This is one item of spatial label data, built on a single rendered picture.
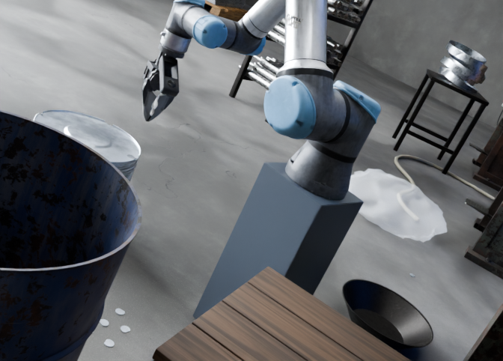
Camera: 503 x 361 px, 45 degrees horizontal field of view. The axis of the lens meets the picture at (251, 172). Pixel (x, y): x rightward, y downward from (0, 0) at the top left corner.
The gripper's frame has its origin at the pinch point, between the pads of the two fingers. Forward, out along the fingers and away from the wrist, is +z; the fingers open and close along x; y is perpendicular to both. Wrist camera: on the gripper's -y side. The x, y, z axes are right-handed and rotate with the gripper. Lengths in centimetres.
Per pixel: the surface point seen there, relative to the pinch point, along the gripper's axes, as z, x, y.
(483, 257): 30, -177, 14
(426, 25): -44, -458, 458
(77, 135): 9.0, 17.5, -1.8
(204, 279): 33.3, -22.7, -25.1
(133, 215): -13, 25, -77
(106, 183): -11, 27, -66
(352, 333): -1, -18, -85
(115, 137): 9.5, 5.8, 4.1
